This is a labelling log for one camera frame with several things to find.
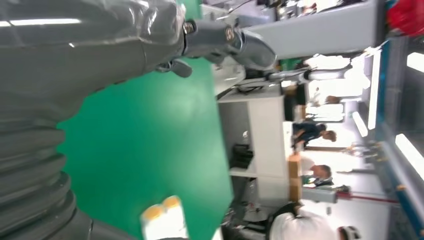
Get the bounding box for ceiling light panel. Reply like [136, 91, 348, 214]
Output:
[366, 49, 382, 131]
[351, 110, 369, 138]
[406, 51, 424, 74]
[395, 133, 424, 182]

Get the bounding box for black bag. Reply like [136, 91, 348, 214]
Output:
[230, 143, 254, 170]

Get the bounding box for brown cardboard box stack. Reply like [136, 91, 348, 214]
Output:
[287, 153, 303, 204]

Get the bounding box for person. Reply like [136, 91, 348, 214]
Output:
[291, 121, 338, 151]
[267, 201, 363, 240]
[299, 156, 334, 187]

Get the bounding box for white shelf cabinet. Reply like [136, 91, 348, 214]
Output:
[216, 94, 291, 200]

